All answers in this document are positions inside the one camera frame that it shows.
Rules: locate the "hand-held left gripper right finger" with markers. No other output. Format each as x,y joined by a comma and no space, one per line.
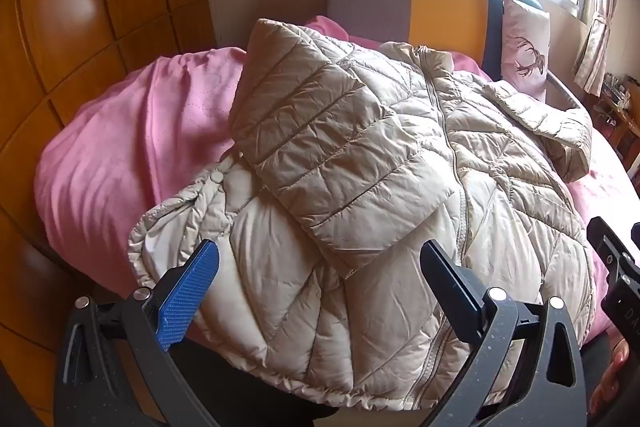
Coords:
450,278

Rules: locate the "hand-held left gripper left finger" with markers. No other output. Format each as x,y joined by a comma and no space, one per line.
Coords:
190,287

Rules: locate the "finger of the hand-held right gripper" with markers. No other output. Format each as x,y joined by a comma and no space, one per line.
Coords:
612,252

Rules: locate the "beige puffer jacket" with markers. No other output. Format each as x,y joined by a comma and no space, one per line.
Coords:
380,157

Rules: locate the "person's right hand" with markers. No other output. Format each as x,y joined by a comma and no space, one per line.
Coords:
610,377

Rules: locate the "cluttered wooden desk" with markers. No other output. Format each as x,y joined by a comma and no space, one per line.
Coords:
622,107

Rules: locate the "pink duvet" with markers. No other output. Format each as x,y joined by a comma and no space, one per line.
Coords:
150,132

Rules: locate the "pink patterned curtain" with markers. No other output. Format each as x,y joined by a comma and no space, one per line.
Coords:
597,47

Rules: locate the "deer print pillow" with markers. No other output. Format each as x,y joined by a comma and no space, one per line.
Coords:
525,52

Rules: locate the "grey yellow blue headboard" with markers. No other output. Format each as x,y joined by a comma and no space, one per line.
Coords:
440,2

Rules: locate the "wooden wardrobe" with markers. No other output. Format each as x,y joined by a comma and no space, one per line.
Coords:
100,7

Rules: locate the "grey bed frame rail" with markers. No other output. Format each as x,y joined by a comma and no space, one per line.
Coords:
567,94

